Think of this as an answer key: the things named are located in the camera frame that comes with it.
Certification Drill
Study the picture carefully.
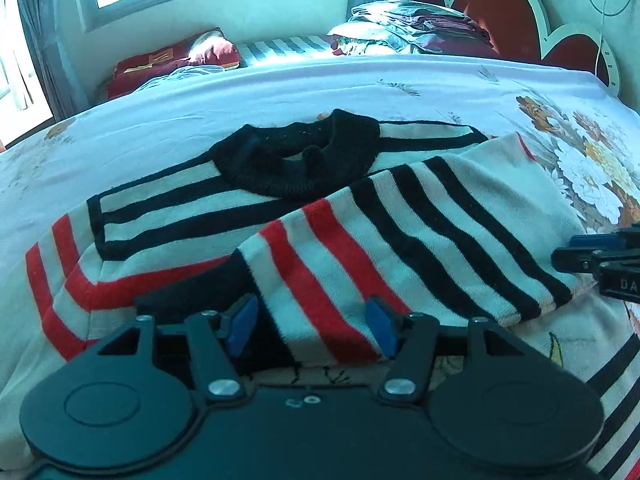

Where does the white floral bed sheet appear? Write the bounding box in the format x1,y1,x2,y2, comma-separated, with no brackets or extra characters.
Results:
1,55,639,479

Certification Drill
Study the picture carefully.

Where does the red heart-shaped headboard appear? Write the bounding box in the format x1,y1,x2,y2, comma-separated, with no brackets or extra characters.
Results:
416,0,620,96

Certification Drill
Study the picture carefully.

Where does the blue-grey curtain left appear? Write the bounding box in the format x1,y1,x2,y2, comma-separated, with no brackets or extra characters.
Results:
17,0,89,122

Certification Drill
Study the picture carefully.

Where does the striped pillow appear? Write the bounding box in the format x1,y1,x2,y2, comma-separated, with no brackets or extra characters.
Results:
236,36,334,67

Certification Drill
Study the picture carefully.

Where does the pile of folded bedding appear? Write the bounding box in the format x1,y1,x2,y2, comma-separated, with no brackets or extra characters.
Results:
328,0,499,58

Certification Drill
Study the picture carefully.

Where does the red black striped knit sweater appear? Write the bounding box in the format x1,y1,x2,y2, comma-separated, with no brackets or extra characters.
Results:
22,110,585,366

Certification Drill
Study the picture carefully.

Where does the red pillow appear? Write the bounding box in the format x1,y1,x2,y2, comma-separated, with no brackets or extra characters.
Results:
107,27,241,100

